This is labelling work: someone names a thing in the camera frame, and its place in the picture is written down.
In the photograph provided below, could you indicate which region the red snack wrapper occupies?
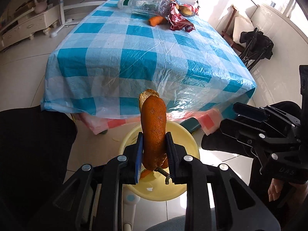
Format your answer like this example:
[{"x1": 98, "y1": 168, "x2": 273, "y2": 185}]
[{"x1": 167, "y1": 2, "x2": 195, "y2": 32}]

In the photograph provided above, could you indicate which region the clear plastic bottle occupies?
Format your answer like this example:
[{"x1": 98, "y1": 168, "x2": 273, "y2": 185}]
[{"x1": 117, "y1": 0, "x2": 171, "y2": 17}]

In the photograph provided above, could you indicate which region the yellow plastic trash bin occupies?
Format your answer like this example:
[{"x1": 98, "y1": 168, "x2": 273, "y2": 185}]
[{"x1": 119, "y1": 120, "x2": 201, "y2": 202}]

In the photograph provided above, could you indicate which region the person's right hand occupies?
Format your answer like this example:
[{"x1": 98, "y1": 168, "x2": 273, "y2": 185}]
[{"x1": 268, "y1": 178, "x2": 290, "y2": 202}]

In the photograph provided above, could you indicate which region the red checkered under tablecloth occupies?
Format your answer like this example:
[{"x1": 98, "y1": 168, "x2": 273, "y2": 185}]
[{"x1": 72, "y1": 109, "x2": 223, "y2": 135}]

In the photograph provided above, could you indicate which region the white chair base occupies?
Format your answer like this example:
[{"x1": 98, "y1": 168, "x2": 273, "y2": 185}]
[{"x1": 122, "y1": 186, "x2": 141, "y2": 231}]

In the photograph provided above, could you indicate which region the grey-blue chair seat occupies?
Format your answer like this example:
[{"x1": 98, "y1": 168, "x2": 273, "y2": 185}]
[{"x1": 147, "y1": 207, "x2": 216, "y2": 231}]

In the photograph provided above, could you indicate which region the black folding chair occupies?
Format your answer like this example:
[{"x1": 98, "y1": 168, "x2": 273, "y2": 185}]
[{"x1": 240, "y1": 28, "x2": 274, "y2": 71}]

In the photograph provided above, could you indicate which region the wooden chair with cushion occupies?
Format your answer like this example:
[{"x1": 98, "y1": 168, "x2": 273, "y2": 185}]
[{"x1": 221, "y1": 5, "x2": 254, "y2": 53}]

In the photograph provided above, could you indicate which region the person's black trouser leg left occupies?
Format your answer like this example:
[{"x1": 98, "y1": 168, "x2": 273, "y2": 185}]
[{"x1": 1, "y1": 106, "x2": 77, "y2": 230}]

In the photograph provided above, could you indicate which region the blue checkered plastic tablecloth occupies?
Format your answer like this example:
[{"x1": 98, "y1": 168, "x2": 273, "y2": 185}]
[{"x1": 41, "y1": 0, "x2": 256, "y2": 119}]

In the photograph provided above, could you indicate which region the fruit plate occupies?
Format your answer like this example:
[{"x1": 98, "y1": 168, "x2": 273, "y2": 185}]
[{"x1": 177, "y1": 4, "x2": 199, "y2": 17}]

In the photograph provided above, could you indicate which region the yellow mango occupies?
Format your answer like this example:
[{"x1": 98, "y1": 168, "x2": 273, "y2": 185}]
[{"x1": 178, "y1": 6, "x2": 195, "y2": 17}]

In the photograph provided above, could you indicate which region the white tv cabinet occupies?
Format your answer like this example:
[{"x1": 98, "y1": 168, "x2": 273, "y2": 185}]
[{"x1": 1, "y1": 5, "x2": 59, "y2": 50}]

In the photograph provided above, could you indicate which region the pink kettlebell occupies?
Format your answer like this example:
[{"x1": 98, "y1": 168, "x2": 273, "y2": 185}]
[{"x1": 34, "y1": 0, "x2": 48, "y2": 14}]

